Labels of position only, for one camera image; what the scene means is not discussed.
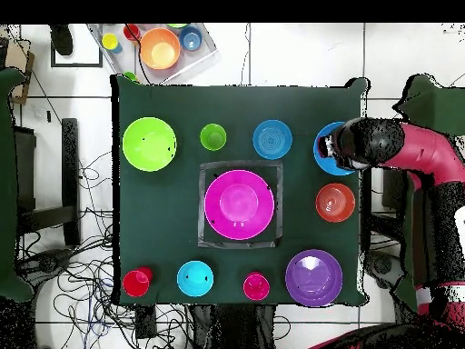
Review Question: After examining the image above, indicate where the medium blue ribbed bowl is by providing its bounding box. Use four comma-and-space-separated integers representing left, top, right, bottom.
252, 119, 293, 161

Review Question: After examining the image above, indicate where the purple bowl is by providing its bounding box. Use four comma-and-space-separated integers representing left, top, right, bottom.
284, 248, 344, 308

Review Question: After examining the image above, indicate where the tangle of floor cables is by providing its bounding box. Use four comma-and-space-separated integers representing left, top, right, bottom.
15, 150, 292, 349

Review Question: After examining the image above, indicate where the large green bowl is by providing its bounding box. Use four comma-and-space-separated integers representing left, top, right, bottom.
122, 116, 178, 173

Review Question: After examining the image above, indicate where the large blue bowl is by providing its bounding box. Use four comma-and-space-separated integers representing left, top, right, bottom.
312, 121, 359, 176

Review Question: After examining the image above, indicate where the black floor tape frame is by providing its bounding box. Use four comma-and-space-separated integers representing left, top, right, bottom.
50, 34, 104, 69

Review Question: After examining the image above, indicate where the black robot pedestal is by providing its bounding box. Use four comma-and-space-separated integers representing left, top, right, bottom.
190, 304, 277, 349

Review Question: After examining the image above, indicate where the yellow cup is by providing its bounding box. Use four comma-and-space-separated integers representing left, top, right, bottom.
102, 33, 124, 55

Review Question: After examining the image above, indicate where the pink cup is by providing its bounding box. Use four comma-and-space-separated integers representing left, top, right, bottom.
242, 271, 271, 302

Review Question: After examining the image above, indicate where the clear plastic tray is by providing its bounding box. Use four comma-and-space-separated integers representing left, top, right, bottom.
88, 23, 219, 85

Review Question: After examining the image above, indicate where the large pink bowl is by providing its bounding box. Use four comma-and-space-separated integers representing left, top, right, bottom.
203, 169, 276, 241

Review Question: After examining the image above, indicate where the black floor device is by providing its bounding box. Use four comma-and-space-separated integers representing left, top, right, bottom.
364, 250, 404, 290
19, 248, 74, 277

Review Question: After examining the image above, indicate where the dark green table cloth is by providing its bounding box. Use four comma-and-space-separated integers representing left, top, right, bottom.
110, 74, 371, 307

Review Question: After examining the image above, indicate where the black power strip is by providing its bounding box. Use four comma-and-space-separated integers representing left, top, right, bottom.
134, 304, 158, 339

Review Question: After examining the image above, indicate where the large orange bowl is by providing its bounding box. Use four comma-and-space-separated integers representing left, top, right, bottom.
139, 27, 182, 71

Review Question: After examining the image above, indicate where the red cup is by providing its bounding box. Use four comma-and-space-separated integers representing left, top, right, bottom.
122, 265, 154, 298
123, 24, 143, 43

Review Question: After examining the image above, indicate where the green covered side table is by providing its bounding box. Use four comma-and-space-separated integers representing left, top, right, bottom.
0, 67, 35, 303
393, 74, 465, 315

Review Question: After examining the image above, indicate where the person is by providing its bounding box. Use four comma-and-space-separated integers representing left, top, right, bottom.
48, 24, 74, 57

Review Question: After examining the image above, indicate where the black cable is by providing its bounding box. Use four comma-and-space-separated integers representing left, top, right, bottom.
124, 23, 152, 85

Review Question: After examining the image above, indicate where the small cyan bowl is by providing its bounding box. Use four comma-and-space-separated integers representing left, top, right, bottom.
176, 260, 215, 298

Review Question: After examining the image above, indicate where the brown cardboard box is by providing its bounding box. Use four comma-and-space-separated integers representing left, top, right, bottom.
5, 35, 35, 106

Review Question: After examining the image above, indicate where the black table leg frame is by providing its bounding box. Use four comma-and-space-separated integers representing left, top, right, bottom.
14, 117, 82, 248
362, 125, 410, 255

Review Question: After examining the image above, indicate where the blue cup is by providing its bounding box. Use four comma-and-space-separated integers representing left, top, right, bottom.
179, 25, 203, 52

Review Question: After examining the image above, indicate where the orange ribbed bowl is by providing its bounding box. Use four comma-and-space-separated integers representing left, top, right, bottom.
314, 182, 356, 224

